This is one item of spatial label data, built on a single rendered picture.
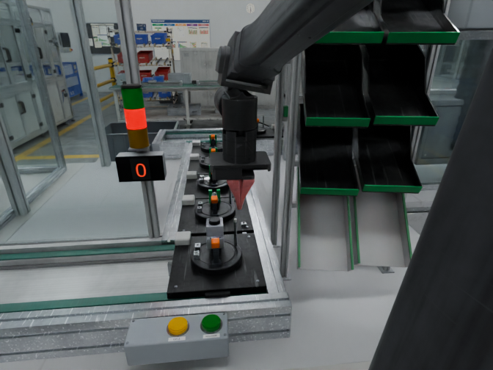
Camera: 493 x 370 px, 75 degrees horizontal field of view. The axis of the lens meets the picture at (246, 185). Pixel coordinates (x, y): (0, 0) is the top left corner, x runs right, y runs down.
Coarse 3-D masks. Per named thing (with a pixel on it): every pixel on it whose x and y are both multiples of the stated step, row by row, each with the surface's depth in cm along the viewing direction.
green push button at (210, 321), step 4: (208, 316) 69; (212, 316) 69; (216, 316) 69; (204, 320) 68; (208, 320) 68; (212, 320) 68; (216, 320) 68; (220, 320) 68; (204, 324) 67; (208, 324) 67; (212, 324) 67; (216, 324) 67; (220, 324) 68; (204, 328) 67; (208, 328) 66; (212, 328) 66; (216, 328) 67
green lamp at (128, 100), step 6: (126, 90) 77; (132, 90) 77; (138, 90) 78; (126, 96) 77; (132, 96) 77; (138, 96) 78; (126, 102) 78; (132, 102) 78; (138, 102) 79; (126, 108) 79; (132, 108) 78; (138, 108) 79
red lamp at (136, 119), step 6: (144, 108) 81; (126, 114) 79; (132, 114) 79; (138, 114) 79; (144, 114) 81; (126, 120) 80; (132, 120) 80; (138, 120) 80; (144, 120) 81; (132, 126) 80; (138, 126) 80; (144, 126) 82
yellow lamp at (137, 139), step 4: (144, 128) 82; (128, 132) 81; (132, 132) 81; (136, 132) 81; (140, 132) 81; (144, 132) 82; (128, 136) 82; (132, 136) 81; (136, 136) 81; (140, 136) 82; (144, 136) 82; (128, 140) 83; (132, 140) 82; (136, 140) 82; (140, 140) 82; (144, 140) 83; (148, 140) 84; (132, 144) 82; (136, 144) 82; (140, 144) 82; (144, 144) 83; (148, 144) 84; (136, 148) 83
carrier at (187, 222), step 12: (216, 192) 112; (192, 204) 117; (204, 204) 113; (228, 204) 113; (180, 216) 109; (192, 216) 109; (204, 216) 105; (216, 216) 104; (228, 216) 106; (240, 216) 109; (180, 228) 102; (192, 228) 102; (204, 228) 102; (228, 228) 102; (240, 228) 102; (252, 228) 102
